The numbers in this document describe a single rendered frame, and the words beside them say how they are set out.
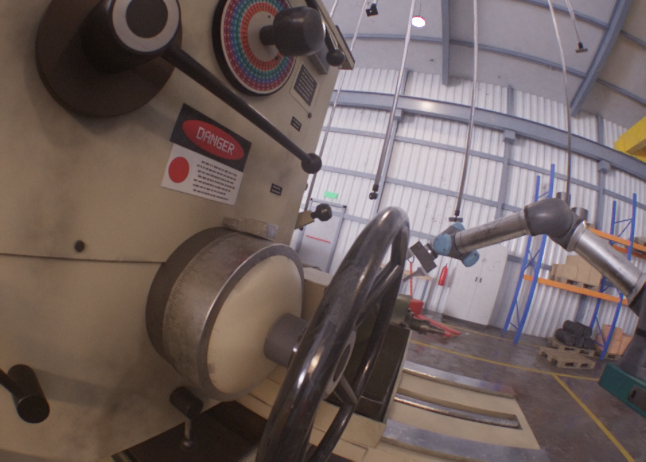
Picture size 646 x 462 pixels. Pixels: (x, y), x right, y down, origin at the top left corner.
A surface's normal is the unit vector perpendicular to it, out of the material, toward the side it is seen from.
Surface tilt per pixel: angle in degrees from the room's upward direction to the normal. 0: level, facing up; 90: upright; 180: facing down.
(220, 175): 90
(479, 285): 90
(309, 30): 103
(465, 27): 169
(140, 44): 90
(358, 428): 90
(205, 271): 50
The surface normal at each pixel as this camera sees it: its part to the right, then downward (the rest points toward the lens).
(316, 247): -0.37, -0.12
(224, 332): 0.64, 0.01
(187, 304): -0.27, -0.41
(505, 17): -0.33, 0.92
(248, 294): 0.74, -0.18
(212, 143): 0.90, 0.23
